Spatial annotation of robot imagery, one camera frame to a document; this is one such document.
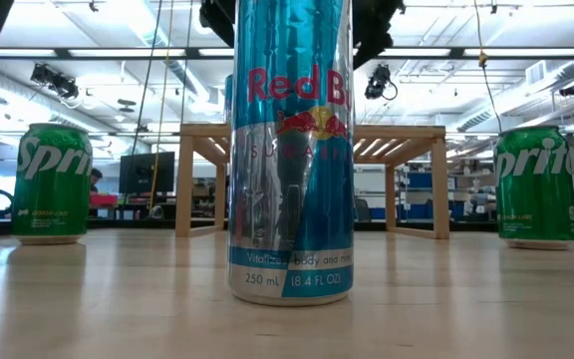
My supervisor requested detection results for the green Sprite can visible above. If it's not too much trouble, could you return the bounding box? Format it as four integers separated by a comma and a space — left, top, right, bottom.
11, 123, 94, 246
493, 125, 574, 251

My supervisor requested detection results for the wooden slatted shelf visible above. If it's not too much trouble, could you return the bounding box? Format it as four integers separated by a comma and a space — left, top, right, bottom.
174, 123, 451, 240

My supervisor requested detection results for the black ceiling-mounted device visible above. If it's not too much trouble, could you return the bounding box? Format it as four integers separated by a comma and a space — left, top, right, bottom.
30, 63, 80, 100
365, 63, 399, 101

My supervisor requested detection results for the black computer monitor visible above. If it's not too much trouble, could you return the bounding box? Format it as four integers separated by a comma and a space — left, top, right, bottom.
119, 152, 176, 195

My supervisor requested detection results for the person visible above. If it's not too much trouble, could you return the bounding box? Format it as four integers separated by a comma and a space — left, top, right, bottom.
89, 168, 105, 195

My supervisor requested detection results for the red box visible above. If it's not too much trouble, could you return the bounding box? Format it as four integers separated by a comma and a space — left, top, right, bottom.
90, 193, 119, 208

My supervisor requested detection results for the black aluminium table frame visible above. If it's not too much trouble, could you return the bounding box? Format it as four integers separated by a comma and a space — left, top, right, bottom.
0, 216, 574, 241

